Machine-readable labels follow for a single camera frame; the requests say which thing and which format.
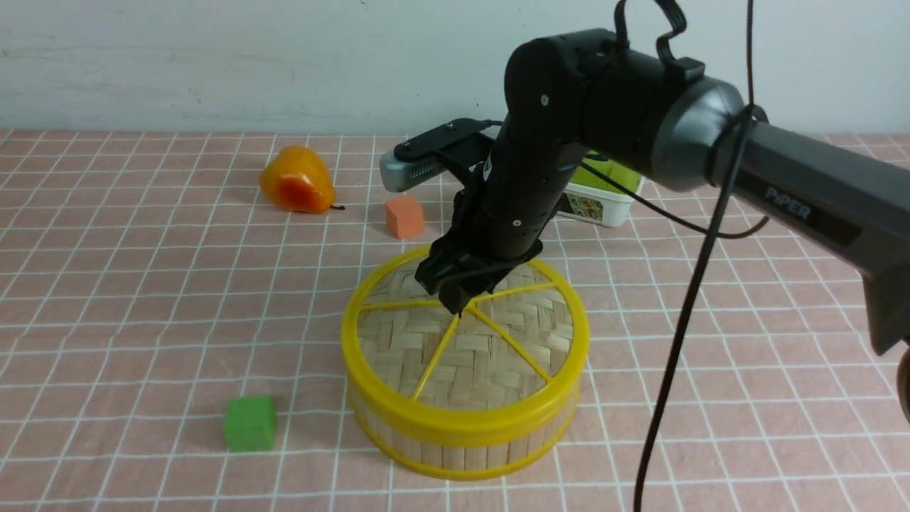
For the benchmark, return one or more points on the yellow woven steamer lid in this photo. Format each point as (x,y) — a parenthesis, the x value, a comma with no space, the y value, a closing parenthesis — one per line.
(509,363)

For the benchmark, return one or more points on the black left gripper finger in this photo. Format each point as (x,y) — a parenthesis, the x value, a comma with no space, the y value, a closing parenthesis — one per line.
(451,296)

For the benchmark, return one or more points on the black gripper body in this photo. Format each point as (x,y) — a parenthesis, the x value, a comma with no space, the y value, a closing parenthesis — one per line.
(497,224)

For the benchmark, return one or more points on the green foam cube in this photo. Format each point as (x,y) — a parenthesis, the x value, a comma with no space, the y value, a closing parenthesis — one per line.
(250,424)

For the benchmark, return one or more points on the orange yellow toy pear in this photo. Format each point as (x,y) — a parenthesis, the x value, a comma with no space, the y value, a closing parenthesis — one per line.
(297,180)

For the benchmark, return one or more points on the pink checkered tablecloth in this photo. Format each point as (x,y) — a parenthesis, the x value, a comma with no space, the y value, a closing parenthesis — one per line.
(146,281)

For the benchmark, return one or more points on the yellow bamboo steamer basket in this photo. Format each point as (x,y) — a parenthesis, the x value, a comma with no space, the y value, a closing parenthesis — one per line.
(504,451)

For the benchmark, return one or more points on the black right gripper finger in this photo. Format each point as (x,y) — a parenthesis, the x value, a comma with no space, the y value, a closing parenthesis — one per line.
(477,287)

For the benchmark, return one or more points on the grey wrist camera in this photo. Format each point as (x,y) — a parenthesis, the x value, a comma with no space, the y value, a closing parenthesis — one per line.
(426,160)

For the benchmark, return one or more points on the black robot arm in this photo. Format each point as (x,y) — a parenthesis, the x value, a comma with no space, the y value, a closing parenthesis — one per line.
(571,94)

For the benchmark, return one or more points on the green lidded white storage box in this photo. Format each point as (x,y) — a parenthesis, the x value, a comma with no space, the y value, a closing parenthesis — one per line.
(592,200)

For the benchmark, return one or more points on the orange foam cube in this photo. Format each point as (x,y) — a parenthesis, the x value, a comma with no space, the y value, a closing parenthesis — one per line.
(404,217)

